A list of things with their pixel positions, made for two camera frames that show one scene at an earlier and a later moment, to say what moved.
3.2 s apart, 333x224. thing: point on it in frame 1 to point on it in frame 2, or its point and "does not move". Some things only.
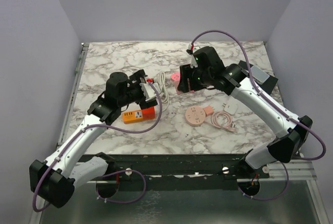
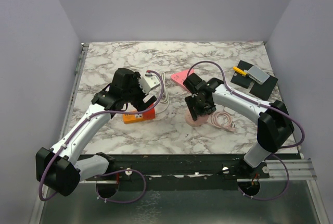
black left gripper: x=140 y=77 does not move
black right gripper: x=186 y=72 to x=194 y=111
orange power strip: x=132 y=116 does not move
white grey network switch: x=258 y=75 does not move
